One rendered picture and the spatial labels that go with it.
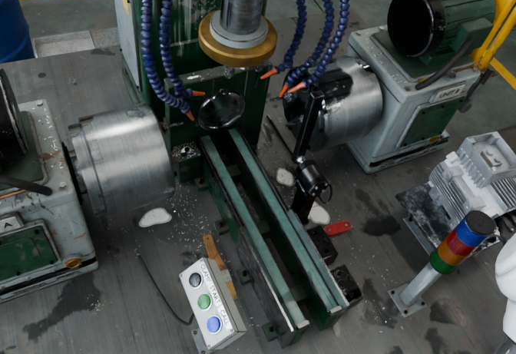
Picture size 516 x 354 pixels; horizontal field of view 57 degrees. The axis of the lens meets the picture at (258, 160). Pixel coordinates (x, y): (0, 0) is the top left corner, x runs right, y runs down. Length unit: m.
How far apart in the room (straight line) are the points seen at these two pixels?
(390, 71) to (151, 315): 0.91
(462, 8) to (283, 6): 2.36
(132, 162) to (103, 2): 2.54
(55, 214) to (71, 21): 2.43
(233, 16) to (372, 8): 2.87
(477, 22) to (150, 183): 0.94
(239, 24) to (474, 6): 0.68
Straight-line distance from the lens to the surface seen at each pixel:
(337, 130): 1.31
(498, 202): 1.32
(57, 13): 3.50
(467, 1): 1.42
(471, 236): 1.08
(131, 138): 1.11
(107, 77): 1.79
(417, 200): 1.45
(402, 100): 1.36
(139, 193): 1.14
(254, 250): 1.21
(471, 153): 1.33
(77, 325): 1.30
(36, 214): 1.09
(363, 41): 1.48
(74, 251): 1.25
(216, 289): 0.99
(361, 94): 1.33
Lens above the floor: 2.00
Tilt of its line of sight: 52 degrees down
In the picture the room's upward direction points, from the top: 11 degrees clockwise
